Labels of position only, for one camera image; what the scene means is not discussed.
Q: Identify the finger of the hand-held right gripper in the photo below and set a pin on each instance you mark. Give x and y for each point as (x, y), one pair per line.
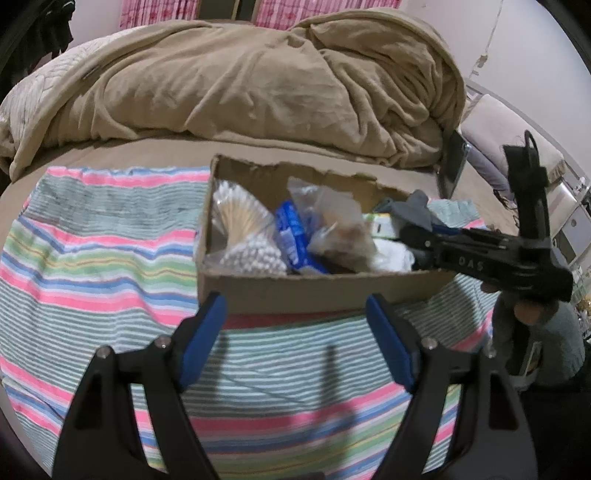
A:
(455, 226)
(420, 237)

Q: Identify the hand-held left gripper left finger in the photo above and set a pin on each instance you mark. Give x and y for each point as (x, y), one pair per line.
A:
(205, 337)

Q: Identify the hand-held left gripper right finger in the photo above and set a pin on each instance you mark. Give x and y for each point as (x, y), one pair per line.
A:
(390, 339)

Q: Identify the grey sock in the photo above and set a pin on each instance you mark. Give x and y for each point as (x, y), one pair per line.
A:
(411, 210)

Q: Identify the green and white packet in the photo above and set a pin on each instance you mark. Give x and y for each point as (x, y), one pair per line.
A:
(381, 226)

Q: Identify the clear bag of brown snacks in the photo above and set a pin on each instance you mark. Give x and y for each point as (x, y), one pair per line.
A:
(337, 226)

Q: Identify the cardboard box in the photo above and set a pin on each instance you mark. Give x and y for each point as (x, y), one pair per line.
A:
(300, 293)

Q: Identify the bag of cotton swabs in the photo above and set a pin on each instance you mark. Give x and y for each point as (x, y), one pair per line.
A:
(244, 230)

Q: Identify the blue and white pack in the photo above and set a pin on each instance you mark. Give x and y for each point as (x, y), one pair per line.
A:
(293, 235)

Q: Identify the person's right hand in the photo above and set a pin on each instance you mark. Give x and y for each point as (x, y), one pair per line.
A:
(531, 311)

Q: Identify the grey purple pillow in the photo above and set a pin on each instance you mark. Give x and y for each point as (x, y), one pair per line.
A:
(487, 170)

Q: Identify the beige flower pillow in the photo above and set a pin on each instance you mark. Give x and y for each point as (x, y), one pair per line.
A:
(498, 124)

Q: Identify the striped pastel cloth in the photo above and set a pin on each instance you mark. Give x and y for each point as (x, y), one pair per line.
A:
(106, 258)

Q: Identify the bed with brown sheet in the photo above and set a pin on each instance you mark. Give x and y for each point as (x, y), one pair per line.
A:
(152, 154)

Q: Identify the beige blanket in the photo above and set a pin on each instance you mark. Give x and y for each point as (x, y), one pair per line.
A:
(231, 78)

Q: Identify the pink curtain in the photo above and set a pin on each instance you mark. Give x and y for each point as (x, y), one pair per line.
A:
(323, 7)
(161, 11)

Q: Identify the window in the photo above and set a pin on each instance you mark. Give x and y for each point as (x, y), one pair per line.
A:
(228, 8)

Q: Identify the dark hanging clothes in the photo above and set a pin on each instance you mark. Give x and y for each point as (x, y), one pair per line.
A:
(27, 32)

